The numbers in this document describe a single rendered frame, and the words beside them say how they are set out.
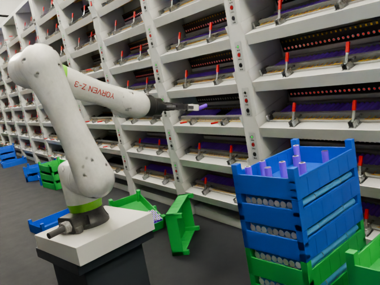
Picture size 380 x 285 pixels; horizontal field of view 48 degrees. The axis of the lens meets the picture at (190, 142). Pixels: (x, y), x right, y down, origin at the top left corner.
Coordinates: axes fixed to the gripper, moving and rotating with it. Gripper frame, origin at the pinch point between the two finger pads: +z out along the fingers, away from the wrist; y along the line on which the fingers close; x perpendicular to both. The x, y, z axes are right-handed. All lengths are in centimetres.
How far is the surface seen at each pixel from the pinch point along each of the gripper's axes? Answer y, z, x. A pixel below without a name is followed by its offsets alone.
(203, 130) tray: 8.7, 13.8, 10.8
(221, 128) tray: -6.9, 13.1, 9.7
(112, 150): 131, 17, 28
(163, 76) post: 37.4, 6.7, -18.0
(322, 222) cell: -94, -21, 32
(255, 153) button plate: -28.5, 14.8, 20.1
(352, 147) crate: -92, -7, 14
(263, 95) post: -32.6, 15.0, -4.6
